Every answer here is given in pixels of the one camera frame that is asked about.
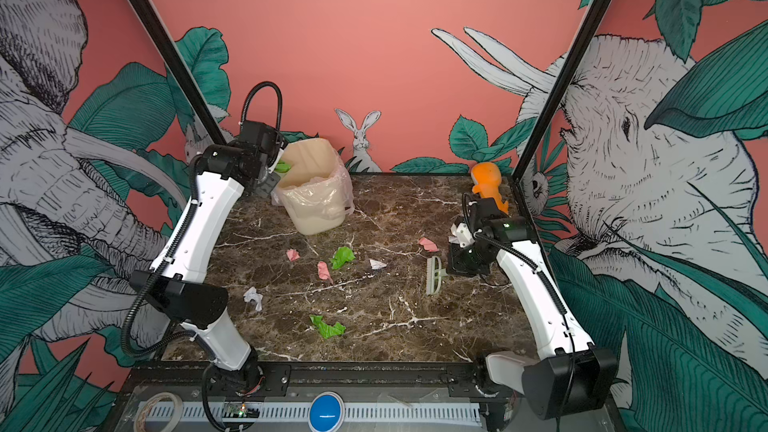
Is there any pale green hand brush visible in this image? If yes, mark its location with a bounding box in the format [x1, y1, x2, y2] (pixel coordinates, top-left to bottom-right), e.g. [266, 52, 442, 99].
[426, 256, 448, 296]

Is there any cream plastic trash bin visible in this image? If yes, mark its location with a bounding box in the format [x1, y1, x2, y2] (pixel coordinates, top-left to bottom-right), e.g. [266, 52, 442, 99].
[273, 138, 355, 236]

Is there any pale green dustpan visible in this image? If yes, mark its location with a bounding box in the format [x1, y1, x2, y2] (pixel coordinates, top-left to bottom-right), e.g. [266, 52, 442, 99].
[272, 159, 293, 176]

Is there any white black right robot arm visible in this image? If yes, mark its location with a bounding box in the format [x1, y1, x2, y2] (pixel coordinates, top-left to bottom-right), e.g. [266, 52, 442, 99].
[449, 218, 618, 419]

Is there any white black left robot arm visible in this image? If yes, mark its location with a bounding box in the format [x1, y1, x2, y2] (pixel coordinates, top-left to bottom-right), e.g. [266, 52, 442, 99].
[120, 120, 288, 396]

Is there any green paper scrap right upper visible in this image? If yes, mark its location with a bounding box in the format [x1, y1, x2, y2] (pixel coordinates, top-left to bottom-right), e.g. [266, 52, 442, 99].
[275, 161, 292, 174]

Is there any green paper scrap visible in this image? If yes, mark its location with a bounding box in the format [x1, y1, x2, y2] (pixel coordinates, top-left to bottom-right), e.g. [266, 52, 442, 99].
[310, 315, 346, 339]
[275, 161, 292, 174]
[331, 246, 356, 270]

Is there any pink paper scrap right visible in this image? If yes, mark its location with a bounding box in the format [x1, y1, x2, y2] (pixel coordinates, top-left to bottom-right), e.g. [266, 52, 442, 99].
[418, 237, 439, 252]

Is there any pink paper scrap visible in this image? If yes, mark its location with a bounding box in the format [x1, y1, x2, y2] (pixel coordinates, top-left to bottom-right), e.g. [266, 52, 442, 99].
[286, 249, 300, 262]
[418, 237, 439, 252]
[317, 261, 333, 284]

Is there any orange carrot plush toy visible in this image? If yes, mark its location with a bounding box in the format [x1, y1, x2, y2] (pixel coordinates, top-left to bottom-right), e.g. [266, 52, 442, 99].
[470, 162, 509, 214]

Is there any white paper scrap centre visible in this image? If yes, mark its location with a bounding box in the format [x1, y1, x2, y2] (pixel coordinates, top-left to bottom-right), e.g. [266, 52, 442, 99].
[369, 259, 387, 270]

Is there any pink paper scrap left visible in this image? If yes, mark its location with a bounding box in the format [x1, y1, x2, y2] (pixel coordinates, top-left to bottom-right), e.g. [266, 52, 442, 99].
[286, 249, 300, 262]

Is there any green paper scrap centre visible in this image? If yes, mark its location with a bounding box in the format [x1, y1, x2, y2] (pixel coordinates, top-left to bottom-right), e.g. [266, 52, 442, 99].
[331, 246, 356, 270]

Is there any pink paper scrap centre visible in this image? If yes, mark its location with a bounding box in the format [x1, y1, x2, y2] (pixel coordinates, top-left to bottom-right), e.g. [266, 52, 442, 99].
[317, 261, 333, 284]

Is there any white crumpled paper scrap left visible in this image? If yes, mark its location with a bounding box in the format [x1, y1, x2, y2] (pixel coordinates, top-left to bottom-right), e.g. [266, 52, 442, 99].
[243, 287, 263, 313]

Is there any green paper scrap front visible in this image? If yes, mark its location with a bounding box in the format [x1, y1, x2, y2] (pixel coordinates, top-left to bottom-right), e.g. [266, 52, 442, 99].
[310, 315, 346, 339]

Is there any blue round button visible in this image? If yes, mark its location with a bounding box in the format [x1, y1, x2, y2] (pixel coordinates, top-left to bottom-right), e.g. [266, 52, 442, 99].
[308, 391, 346, 432]

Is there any black front mounting rail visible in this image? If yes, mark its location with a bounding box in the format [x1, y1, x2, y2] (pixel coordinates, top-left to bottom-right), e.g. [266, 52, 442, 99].
[122, 361, 515, 401]

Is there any white slotted cable duct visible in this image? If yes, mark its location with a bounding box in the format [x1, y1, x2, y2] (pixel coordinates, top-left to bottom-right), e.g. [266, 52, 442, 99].
[133, 400, 482, 426]

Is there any left black frame post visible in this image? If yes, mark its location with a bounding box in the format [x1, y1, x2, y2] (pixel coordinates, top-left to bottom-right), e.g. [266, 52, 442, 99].
[128, 0, 226, 145]

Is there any black frame post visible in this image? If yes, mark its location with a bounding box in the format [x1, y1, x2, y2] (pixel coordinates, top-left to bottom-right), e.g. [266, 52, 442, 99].
[512, 0, 612, 184]
[128, 0, 226, 145]

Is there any coiled clear cable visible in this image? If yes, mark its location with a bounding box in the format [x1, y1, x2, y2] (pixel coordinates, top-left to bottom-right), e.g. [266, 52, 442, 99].
[133, 391, 184, 432]

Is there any right black frame post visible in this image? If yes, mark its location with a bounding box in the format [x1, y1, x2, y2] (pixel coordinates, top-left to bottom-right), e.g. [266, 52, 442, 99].
[512, 0, 612, 184]

